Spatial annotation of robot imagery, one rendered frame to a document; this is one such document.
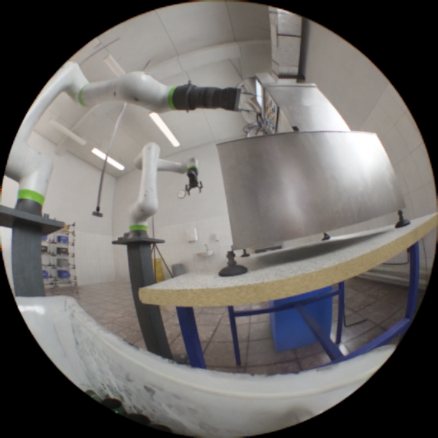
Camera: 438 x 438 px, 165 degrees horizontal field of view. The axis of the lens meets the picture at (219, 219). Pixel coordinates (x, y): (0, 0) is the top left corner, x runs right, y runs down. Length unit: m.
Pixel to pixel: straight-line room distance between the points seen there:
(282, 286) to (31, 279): 0.65
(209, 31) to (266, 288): 3.78
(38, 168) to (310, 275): 0.76
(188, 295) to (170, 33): 3.78
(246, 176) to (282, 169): 0.07
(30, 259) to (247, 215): 0.64
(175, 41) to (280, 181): 3.64
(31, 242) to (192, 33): 3.71
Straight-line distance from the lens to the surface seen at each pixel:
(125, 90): 0.49
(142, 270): 0.95
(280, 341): 1.18
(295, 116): 0.53
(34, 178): 0.66
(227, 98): 0.48
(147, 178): 0.95
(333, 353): 0.54
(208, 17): 3.72
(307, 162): 0.34
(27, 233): 0.61
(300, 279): 0.20
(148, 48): 3.86
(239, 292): 0.19
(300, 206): 0.29
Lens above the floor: 0.79
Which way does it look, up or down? 12 degrees up
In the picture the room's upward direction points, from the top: 8 degrees counter-clockwise
